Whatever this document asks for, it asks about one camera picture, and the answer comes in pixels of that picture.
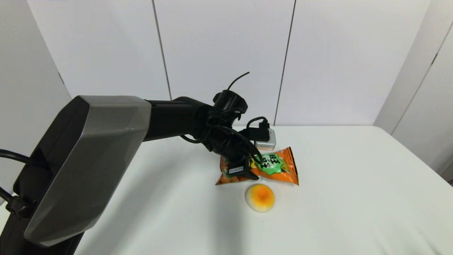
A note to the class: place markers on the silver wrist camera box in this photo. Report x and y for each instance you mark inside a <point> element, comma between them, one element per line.
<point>267,141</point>

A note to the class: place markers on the round yellow white bun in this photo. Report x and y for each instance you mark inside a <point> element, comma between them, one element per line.
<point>260,197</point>

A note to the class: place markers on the orange snack bag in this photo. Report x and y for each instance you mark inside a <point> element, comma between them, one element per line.
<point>279,166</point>

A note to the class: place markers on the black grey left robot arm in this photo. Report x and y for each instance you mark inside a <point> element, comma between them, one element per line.
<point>92,159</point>

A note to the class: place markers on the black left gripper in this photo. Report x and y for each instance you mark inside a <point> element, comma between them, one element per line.
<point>236,164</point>

